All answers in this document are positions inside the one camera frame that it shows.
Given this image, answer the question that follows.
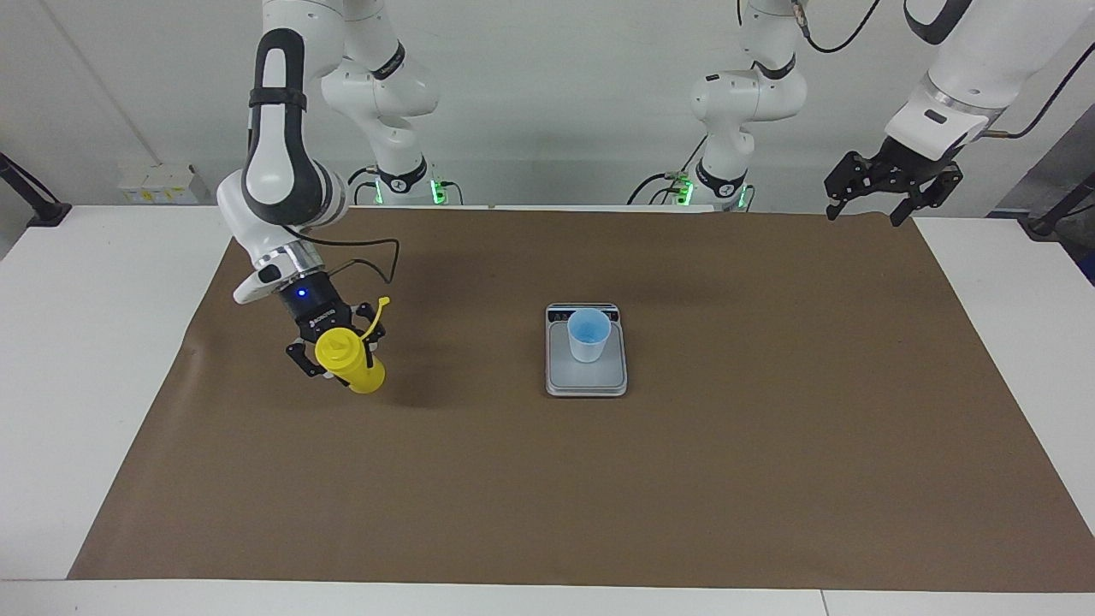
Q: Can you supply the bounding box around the yellow squeeze bottle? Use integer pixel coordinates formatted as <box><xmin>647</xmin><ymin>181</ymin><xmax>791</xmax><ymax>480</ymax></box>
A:
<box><xmin>315</xmin><ymin>296</ymin><xmax>391</xmax><ymax>395</ymax></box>

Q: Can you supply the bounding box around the white wall socket box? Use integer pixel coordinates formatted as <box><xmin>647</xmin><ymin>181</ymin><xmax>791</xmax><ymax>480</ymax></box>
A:
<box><xmin>118</xmin><ymin>165</ymin><xmax>199</xmax><ymax>204</ymax></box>

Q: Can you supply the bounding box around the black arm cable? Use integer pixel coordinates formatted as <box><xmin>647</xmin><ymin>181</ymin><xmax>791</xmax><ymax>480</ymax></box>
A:
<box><xmin>282</xmin><ymin>222</ymin><xmax>401</xmax><ymax>285</ymax></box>
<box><xmin>787</xmin><ymin>0</ymin><xmax>1095</xmax><ymax>139</ymax></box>

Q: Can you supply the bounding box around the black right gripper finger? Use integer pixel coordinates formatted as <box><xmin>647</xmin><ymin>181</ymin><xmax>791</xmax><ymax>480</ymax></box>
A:
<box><xmin>358</xmin><ymin>301</ymin><xmax>387</xmax><ymax>370</ymax></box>
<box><xmin>287</xmin><ymin>340</ymin><xmax>331</xmax><ymax>379</ymax></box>

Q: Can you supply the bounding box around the silver digital kitchen scale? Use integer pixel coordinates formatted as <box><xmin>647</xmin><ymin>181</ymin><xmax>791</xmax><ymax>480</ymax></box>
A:
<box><xmin>545</xmin><ymin>302</ymin><xmax>629</xmax><ymax>398</ymax></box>

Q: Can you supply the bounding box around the black base power cable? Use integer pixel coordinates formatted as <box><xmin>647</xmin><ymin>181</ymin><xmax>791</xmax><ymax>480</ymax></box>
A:
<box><xmin>340</xmin><ymin>167</ymin><xmax>465</xmax><ymax>206</ymax></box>
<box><xmin>627</xmin><ymin>133</ymin><xmax>755</xmax><ymax>212</ymax></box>

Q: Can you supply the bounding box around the light blue plastic cup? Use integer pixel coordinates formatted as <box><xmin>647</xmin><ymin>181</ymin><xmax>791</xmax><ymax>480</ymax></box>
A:
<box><xmin>566</xmin><ymin>309</ymin><xmax>613</xmax><ymax>364</ymax></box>

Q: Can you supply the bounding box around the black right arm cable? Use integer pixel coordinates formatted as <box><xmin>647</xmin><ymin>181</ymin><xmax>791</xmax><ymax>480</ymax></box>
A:
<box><xmin>282</xmin><ymin>222</ymin><xmax>401</xmax><ymax>285</ymax></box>

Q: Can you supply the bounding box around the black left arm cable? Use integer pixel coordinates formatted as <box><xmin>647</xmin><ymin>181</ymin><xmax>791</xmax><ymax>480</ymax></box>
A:
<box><xmin>787</xmin><ymin>0</ymin><xmax>1095</xmax><ymax>139</ymax></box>

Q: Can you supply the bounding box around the brown paper mat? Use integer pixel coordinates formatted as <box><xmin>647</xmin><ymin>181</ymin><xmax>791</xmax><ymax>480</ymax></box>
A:
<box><xmin>67</xmin><ymin>205</ymin><xmax>1095</xmax><ymax>594</ymax></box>

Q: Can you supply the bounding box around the black clamp stand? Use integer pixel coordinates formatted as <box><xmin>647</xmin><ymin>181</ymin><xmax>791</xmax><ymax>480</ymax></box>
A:
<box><xmin>1018</xmin><ymin>171</ymin><xmax>1095</xmax><ymax>238</ymax></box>
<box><xmin>0</xmin><ymin>152</ymin><xmax>72</xmax><ymax>228</ymax></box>

